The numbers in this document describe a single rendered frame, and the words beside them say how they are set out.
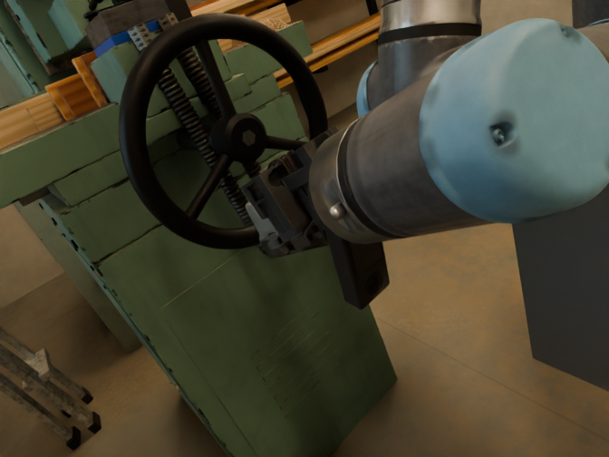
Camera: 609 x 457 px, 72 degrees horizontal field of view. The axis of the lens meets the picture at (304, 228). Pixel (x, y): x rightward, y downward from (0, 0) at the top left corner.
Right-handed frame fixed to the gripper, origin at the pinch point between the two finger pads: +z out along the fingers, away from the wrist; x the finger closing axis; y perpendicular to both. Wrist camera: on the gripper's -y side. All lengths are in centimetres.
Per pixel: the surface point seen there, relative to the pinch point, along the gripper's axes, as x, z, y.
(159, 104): 0.1, 7.5, 22.0
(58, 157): 13.0, 16.9, 24.0
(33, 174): 16.7, 17.1, 23.4
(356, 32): -228, 197, 62
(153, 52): 1.0, -3.0, 24.1
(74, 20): -1.2, 22.4, 42.9
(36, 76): 5, 45, 47
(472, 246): -86, 59, -53
